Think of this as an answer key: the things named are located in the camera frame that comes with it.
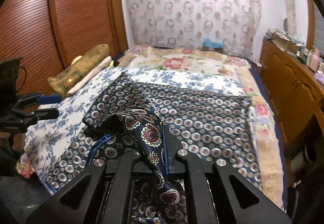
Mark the navy circle-patterned silk garment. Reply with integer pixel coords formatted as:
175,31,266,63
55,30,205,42
45,73,261,223

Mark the brown gold patterned cushion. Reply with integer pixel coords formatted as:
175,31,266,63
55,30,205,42
47,44,110,98

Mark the blue floral white blanket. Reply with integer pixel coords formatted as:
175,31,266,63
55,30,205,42
23,66,245,181

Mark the yellow plush toy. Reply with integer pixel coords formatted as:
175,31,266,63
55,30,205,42
71,56,82,65

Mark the cream rolled pillow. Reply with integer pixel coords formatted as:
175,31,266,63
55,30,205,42
66,56,113,97

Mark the pink rose floral bedspread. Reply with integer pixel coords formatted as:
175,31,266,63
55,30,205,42
24,48,287,207

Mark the brown louvered wardrobe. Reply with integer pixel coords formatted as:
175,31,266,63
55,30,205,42
1,0,129,94

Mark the wooden dresser cabinet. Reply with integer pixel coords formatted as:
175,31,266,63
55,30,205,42
260,39,323,149

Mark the blue toy on headboard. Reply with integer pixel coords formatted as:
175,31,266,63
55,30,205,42
202,38,224,50

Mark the clutter pile on dresser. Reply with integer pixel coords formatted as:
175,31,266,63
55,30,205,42
266,29,304,54

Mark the pink bottle on dresser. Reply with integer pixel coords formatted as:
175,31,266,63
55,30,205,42
309,48,320,72

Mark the grey window blind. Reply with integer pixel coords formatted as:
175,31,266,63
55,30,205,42
313,4,324,54

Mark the pink ring-patterned curtain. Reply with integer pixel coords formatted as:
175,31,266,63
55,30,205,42
126,0,262,60

